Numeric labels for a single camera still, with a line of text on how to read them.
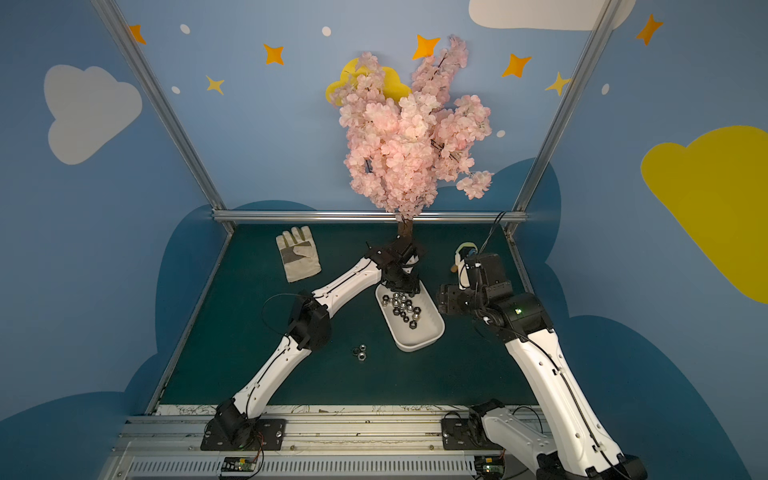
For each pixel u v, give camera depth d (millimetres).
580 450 370
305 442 734
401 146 628
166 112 861
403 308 982
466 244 1185
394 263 776
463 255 616
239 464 718
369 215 1230
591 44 749
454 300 619
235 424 647
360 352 880
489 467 726
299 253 1120
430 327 939
